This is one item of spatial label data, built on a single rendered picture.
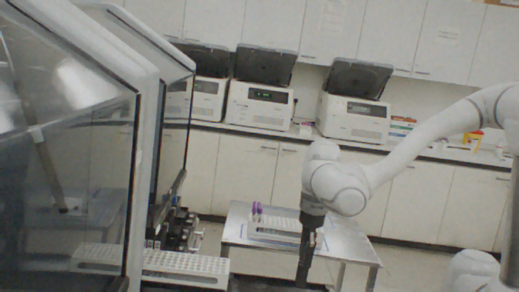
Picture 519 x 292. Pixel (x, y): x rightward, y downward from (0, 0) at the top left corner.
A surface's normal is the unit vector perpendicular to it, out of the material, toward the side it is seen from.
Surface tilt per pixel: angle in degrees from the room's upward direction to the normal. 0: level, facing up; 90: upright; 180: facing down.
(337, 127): 90
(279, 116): 90
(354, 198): 95
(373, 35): 90
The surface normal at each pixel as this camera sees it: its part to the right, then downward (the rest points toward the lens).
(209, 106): -0.02, 0.22
